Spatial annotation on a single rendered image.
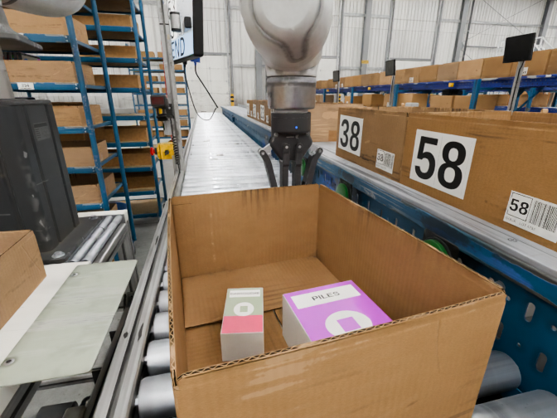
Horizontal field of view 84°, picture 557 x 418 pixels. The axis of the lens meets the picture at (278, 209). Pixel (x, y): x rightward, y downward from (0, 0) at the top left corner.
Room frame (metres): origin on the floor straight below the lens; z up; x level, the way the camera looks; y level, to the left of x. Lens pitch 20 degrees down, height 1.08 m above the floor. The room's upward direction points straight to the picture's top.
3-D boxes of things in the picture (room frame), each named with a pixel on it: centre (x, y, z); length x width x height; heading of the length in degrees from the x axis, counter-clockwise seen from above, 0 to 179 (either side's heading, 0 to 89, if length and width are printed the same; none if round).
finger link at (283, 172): (0.61, -0.01, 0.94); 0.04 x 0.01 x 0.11; 13
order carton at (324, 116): (1.70, -0.22, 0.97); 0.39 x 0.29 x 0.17; 13
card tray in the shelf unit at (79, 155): (1.71, 1.20, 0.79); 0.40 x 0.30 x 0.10; 104
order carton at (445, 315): (0.37, -0.01, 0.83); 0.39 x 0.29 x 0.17; 19
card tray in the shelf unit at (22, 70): (1.71, 1.20, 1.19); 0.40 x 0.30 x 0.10; 103
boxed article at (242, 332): (0.37, 0.05, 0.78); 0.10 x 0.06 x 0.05; 3
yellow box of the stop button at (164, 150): (1.45, 0.53, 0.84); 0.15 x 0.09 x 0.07; 13
